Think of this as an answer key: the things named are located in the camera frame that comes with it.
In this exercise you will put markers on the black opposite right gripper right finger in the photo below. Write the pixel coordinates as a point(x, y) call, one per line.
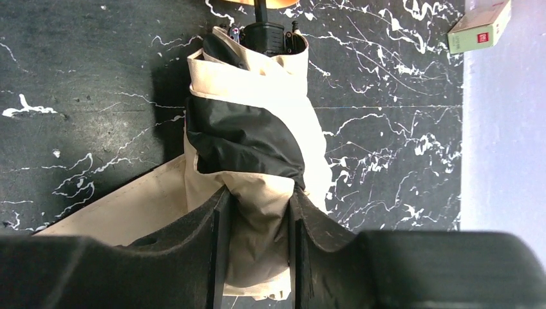
point(331, 267)

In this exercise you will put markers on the green white small box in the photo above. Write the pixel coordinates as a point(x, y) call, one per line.
point(479, 28)

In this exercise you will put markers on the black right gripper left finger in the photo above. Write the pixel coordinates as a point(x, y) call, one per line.
point(182, 265)

